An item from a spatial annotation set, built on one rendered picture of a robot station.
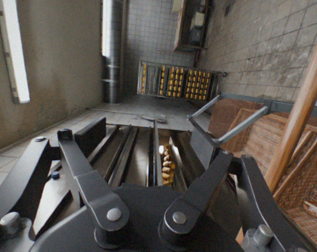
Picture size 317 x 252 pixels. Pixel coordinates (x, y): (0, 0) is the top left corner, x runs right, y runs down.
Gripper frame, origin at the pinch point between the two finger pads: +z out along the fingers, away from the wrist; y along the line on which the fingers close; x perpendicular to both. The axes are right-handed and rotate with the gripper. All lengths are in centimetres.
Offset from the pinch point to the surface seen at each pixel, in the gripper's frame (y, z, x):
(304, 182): 80, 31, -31
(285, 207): 77, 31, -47
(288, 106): 63, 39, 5
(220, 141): 35, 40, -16
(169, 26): 35, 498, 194
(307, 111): 29.2, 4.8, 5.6
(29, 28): -111, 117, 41
